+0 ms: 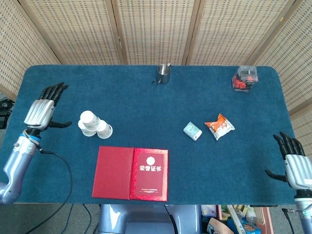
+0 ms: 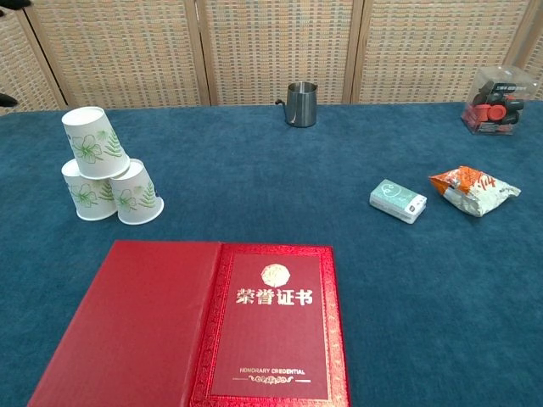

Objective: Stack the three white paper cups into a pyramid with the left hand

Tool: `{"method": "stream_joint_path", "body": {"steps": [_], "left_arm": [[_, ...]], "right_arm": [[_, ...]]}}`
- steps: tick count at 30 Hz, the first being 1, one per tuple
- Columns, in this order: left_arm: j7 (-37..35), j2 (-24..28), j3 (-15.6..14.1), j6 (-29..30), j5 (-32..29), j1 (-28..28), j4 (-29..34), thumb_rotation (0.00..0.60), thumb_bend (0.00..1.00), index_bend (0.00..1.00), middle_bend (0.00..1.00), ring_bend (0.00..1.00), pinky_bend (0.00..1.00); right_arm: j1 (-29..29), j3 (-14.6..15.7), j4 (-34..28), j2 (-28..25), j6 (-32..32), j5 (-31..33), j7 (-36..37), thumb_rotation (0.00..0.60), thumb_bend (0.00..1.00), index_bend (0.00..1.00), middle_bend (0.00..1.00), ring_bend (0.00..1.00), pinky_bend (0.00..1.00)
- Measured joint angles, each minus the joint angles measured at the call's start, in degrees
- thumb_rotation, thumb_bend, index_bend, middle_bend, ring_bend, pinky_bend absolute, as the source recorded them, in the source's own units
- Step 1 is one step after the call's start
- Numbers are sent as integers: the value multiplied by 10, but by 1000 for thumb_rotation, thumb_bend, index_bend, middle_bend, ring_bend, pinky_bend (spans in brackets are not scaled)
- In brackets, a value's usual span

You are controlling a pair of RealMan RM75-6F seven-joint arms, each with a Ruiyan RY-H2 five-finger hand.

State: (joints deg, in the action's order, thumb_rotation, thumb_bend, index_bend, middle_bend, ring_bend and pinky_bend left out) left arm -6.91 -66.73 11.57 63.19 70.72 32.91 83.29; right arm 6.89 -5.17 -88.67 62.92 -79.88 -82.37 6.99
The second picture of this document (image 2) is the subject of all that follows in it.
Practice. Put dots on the white floral paper cup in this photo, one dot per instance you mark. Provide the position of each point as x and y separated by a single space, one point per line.
93 144
136 199
89 199

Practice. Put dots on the woven wooden folding screen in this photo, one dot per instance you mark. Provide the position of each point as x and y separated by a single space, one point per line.
275 46

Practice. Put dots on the orange white snack bag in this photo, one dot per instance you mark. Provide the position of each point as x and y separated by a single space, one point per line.
475 191

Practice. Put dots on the steel milk pitcher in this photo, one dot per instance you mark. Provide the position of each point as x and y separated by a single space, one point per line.
301 106

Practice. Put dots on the red honorary certificate folder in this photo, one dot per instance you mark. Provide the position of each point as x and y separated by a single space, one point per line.
191 330

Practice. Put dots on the clear box with red parts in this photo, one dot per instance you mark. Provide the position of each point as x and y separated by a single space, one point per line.
494 106

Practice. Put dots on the blue table cloth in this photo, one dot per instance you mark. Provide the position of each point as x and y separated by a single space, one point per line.
322 203

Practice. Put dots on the green white tissue pack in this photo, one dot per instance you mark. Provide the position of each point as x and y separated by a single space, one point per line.
396 201

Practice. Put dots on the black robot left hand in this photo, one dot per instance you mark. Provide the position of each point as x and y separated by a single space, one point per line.
6 99

